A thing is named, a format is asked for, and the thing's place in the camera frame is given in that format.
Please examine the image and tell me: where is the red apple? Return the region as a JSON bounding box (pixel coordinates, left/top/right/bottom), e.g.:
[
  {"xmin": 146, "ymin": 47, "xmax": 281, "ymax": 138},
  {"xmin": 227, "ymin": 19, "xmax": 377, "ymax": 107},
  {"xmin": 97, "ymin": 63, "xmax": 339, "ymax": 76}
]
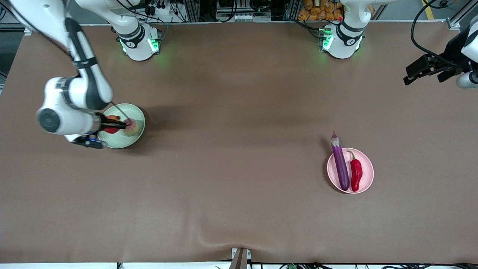
[{"xmin": 104, "ymin": 115, "xmax": 121, "ymax": 134}]

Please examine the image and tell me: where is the green pink peach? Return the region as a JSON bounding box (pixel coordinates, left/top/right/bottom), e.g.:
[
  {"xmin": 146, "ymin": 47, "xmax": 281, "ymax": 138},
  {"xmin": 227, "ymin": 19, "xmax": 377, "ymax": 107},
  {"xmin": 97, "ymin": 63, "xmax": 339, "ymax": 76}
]
[{"xmin": 123, "ymin": 119, "xmax": 140, "ymax": 137}]

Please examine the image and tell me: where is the red chili pepper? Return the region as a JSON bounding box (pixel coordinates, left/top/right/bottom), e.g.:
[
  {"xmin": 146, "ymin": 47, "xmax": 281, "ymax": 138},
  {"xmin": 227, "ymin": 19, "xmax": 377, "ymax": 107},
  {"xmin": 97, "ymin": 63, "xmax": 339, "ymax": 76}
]
[{"xmin": 347, "ymin": 150, "xmax": 363, "ymax": 192}]

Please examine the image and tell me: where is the purple eggplant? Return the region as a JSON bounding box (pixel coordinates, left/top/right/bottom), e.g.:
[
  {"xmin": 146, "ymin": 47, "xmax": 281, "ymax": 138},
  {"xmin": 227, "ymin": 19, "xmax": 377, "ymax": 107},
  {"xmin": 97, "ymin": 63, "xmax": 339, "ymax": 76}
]
[{"xmin": 330, "ymin": 131, "xmax": 350, "ymax": 191}]

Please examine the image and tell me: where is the light green round plate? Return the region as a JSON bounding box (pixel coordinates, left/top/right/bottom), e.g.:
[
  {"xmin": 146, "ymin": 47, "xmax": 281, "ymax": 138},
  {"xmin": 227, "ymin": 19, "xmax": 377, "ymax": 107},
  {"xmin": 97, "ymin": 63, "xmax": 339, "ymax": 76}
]
[{"xmin": 98, "ymin": 103, "xmax": 146, "ymax": 149}]

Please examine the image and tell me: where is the pink round plate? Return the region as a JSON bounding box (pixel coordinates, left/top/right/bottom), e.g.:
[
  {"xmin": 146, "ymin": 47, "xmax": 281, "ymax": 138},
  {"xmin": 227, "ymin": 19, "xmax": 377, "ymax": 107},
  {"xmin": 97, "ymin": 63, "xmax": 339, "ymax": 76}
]
[{"xmin": 327, "ymin": 148, "xmax": 374, "ymax": 194}]

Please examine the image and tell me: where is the white power strip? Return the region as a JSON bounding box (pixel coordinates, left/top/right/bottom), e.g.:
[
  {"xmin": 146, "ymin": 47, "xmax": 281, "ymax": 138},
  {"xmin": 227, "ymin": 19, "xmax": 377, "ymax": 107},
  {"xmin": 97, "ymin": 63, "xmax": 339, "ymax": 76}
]
[{"xmin": 144, "ymin": 0, "xmax": 176, "ymax": 15}]

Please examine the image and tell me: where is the brown table cloth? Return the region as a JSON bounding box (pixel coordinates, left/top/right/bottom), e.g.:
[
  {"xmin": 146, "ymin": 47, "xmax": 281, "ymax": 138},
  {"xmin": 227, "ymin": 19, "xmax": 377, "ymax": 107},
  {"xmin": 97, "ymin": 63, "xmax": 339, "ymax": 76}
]
[{"xmin": 0, "ymin": 21, "xmax": 478, "ymax": 264}]

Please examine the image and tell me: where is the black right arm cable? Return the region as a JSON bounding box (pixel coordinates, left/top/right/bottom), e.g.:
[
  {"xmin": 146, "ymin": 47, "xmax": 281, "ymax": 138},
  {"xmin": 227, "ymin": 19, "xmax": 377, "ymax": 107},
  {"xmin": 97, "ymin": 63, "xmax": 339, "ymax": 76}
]
[{"xmin": 7, "ymin": 0, "xmax": 130, "ymax": 122}]

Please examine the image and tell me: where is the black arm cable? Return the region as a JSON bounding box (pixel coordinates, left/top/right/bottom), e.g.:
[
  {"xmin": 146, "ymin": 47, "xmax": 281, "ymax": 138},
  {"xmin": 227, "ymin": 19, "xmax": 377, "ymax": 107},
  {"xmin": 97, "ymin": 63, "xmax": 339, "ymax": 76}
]
[
  {"xmin": 7, "ymin": 0, "xmax": 130, "ymax": 122},
  {"xmin": 411, "ymin": 0, "xmax": 454, "ymax": 68}
]

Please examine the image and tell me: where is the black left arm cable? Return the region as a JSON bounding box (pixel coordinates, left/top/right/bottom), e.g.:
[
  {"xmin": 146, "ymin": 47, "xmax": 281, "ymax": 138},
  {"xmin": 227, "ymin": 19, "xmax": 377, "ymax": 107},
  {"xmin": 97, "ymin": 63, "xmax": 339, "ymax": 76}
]
[{"xmin": 411, "ymin": 0, "xmax": 454, "ymax": 68}]

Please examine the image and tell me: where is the aluminium frame beam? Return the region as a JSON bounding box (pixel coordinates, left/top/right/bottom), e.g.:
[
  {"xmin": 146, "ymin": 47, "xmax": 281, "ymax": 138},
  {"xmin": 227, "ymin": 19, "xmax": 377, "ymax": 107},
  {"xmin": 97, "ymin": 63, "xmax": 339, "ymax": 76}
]
[{"xmin": 446, "ymin": 0, "xmax": 478, "ymax": 30}]

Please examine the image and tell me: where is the aluminium frame post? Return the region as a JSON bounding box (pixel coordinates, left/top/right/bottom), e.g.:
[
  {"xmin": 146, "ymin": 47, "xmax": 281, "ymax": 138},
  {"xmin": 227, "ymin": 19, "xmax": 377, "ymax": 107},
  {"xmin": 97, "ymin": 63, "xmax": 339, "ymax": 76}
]
[{"xmin": 186, "ymin": 0, "xmax": 200, "ymax": 23}]

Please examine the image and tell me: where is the grey metal bracket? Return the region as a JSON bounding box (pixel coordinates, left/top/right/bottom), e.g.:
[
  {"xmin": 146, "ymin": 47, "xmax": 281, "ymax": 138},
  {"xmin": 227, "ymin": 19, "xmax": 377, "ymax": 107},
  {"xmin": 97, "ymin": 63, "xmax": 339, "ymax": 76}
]
[{"xmin": 230, "ymin": 247, "xmax": 251, "ymax": 269}]

